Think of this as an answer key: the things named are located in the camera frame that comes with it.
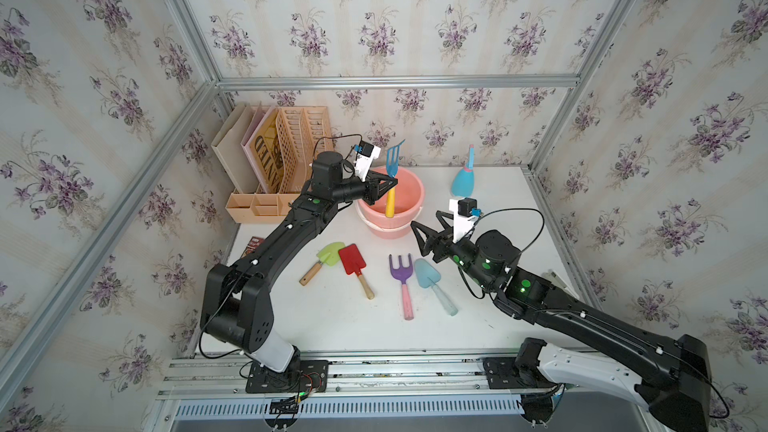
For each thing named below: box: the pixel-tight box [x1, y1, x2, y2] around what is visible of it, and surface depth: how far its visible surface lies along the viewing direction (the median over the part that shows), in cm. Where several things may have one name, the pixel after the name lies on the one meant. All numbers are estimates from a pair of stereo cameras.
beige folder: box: [211, 104, 258, 194], surface depth 92 cm
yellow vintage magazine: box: [250, 109, 285, 193], surface depth 100 cm
